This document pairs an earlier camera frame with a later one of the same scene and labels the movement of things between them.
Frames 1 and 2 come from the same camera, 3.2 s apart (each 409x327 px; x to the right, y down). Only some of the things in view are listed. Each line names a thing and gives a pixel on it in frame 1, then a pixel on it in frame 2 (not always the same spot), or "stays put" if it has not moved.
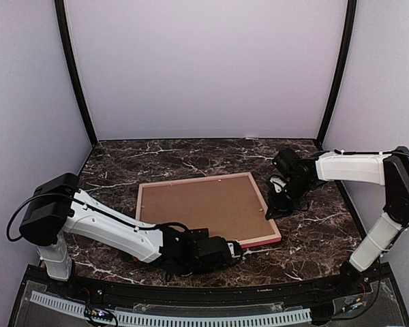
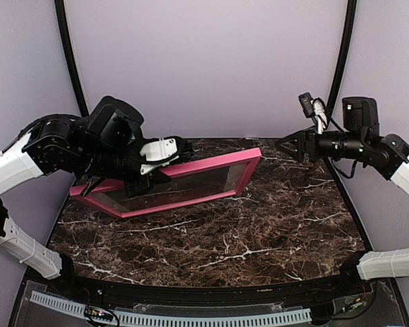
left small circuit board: x=99 y=314 stays put
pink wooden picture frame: x=229 y=206 to x=86 y=193
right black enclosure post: x=352 y=12 stays put
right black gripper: x=278 y=210 to x=313 y=148
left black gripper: x=200 y=234 to x=132 y=188
